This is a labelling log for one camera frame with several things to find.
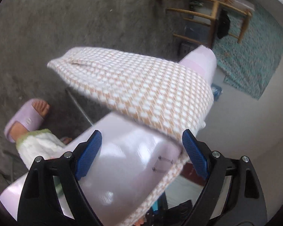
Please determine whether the wooden chair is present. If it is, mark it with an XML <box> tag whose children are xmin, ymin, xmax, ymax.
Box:
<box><xmin>166</xmin><ymin>0</ymin><xmax>255</xmax><ymax>48</ymax></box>

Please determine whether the beige white houndstooth coat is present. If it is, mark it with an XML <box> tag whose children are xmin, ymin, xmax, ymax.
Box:
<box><xmin>47</xmin><ymin>46</ymin><xmax>214</xmax><ymax>226</ymax></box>

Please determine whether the foot in purple slipper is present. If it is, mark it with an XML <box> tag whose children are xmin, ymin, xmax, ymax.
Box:
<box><xmin>4</xmin><ymin>98</ymin><xmax>50</xmax><ymax>143</ymax></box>

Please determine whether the teal floral cloth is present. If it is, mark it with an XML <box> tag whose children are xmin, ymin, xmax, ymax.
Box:
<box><xmin>213</xmin><ymin>4</ymin><xmax>283</xmax><ymax>99</ymax></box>

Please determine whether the white fuzzy pant leg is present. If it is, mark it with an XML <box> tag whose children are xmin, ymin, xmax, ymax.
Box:
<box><xmin>16</xmin><ymin>129</ymin><xmax>66</xmax><ymax>169</ymax></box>

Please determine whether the black garment on chair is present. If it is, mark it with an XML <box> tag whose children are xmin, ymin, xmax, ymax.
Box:
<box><xmin>217</xmin><ymin>10</ymin><xmax>231</xmax><ymax>39</ymax></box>

